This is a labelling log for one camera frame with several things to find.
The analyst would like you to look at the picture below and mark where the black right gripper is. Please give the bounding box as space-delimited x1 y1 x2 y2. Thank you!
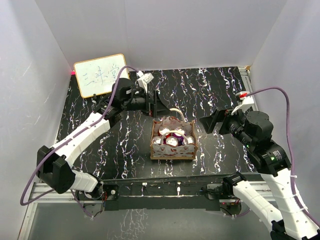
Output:
198 104 253 148

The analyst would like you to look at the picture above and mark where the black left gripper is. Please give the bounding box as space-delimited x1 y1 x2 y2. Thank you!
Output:
122 88 172 118

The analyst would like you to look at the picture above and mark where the patterned canvas tote bag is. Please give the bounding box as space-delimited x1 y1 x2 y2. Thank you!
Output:
150 108 198 160

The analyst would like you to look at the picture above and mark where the red Coca-Cola can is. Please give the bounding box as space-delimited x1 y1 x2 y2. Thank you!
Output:
151 136 164 145
165 136 179 147

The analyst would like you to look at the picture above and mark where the purple Fanta can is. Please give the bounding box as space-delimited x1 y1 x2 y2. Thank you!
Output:
158 125 171 138
172 126 186 139

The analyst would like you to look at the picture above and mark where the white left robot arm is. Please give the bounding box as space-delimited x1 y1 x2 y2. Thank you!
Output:
36 78 170 200

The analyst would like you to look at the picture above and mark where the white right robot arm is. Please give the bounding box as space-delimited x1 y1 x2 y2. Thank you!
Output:
199 108 320 240

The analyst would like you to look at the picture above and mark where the red soda can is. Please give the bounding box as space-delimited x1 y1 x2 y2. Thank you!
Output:
183 135 196 145

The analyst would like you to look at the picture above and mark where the small framed whiteboard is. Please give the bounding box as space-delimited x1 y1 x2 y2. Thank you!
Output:
73 53 126 99

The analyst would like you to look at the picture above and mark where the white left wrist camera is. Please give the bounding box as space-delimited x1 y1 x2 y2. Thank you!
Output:
137 70 154 92

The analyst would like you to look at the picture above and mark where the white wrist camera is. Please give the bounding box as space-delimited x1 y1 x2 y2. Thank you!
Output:
137 70 154 92
231 91 255 116

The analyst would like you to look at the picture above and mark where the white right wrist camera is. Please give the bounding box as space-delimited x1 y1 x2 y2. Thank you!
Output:
231 91 255 116

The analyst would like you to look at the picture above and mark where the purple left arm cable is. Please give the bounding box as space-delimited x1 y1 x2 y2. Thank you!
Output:
19 65 139 218

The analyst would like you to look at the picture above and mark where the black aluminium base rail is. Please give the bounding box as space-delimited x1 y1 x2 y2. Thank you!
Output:
18 172 296 240

